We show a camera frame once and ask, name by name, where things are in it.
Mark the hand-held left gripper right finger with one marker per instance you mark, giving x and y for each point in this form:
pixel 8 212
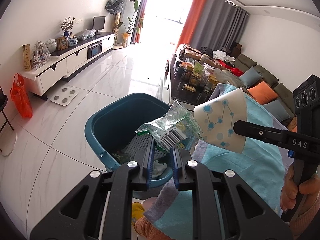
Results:
pixel 176 170

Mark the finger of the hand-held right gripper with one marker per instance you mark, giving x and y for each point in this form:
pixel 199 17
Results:
pixel 260 132

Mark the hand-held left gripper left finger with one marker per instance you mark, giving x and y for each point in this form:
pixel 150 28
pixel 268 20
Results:
pixel 150 165

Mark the white foam fruit net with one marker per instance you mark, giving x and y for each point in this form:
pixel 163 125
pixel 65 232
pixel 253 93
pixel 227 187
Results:
pixel 136 145

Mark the white dotted paper cup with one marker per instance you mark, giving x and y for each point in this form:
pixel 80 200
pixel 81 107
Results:
pixel 220 120

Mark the clear green barcode wrapper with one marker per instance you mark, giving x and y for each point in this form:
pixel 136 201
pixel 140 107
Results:
pixel 172 127

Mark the blue plastic trash bin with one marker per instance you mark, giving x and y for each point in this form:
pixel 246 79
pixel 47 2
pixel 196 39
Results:
pixel 112 125

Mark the person's right hand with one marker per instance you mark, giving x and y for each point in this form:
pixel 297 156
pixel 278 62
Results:
pixel 287 195

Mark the blue-grey cushion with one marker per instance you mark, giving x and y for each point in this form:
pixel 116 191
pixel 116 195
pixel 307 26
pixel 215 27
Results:
pixel 277 111
pixel 251 76

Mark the yellow slipper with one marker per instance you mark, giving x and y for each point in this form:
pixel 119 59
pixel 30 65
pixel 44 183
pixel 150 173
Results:
pixel 138 212

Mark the green and brown sofa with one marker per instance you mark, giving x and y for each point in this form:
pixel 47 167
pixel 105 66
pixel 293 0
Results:
pixel 265 75

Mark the person's pink trouser leg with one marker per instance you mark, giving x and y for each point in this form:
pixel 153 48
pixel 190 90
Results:
pixel 152 230

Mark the red cloth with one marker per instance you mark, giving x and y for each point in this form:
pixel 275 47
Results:
pixel 232 68

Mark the dark glass coffee table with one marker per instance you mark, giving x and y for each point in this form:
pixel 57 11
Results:
pixel 180 92

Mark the cluster of small jars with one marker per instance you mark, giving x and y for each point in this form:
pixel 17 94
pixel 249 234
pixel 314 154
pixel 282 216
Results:
pixel 195 77

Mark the pile of white clothes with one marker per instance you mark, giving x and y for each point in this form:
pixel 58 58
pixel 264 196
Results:
pixel 222 55

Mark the brown cardboard box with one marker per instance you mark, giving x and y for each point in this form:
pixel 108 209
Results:
pixel 236 48

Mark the pile of dark clothes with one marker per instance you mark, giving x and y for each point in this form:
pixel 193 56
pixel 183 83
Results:
pixel 206 50

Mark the white bathroom scale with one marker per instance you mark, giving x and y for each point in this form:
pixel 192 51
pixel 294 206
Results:
pixel 64 97

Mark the orange and grey curtain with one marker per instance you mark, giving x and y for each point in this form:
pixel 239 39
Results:
pixel 142 12
pixel 215 17

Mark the white and black tv cabinet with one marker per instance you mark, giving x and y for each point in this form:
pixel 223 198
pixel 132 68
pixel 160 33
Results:
pixel 75 57

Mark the white round floor base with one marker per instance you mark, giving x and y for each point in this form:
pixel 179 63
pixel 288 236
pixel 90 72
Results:
pixel 8 146

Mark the orange plastic bag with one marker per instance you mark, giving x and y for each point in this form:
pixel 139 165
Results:
pixel 22 100

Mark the tall potted leafy plant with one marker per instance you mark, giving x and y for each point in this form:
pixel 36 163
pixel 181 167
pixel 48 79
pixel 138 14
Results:
pixel 131 22

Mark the clear plastic bag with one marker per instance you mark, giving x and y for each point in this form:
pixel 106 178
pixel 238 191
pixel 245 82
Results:
pixel 87 34

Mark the blue and white ceramic jar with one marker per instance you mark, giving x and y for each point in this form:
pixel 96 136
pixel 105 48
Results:
pixel 73 41

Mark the black monitor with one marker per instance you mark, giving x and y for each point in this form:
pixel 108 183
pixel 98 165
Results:
pixel 99 23

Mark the large window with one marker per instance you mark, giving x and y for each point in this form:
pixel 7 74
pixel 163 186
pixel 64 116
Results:
pixel 170 7

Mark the wrapped ship model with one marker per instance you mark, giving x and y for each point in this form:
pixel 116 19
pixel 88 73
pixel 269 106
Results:
pixel 41 55

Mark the white ceramic lidded jar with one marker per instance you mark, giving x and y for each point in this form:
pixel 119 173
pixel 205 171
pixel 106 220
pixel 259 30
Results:
pixel 51 45

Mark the black metal stool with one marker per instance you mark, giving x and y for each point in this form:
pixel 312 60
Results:
pixel 3 100

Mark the white standing air conditioner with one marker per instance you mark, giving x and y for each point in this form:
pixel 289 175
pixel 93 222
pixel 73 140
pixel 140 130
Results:
pixel 130 5

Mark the small bonsai plant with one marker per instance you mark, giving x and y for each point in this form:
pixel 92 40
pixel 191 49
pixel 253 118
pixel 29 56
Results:
pixel 67 26

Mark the cloth-covered standing fan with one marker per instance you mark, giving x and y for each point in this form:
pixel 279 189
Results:
pixel 114 5

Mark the tall bamboo vase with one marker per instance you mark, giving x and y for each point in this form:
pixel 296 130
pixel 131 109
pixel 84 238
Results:
pixel 26 57

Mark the brown picture frame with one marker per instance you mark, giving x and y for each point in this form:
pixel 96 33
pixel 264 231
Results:
pixel 62 43

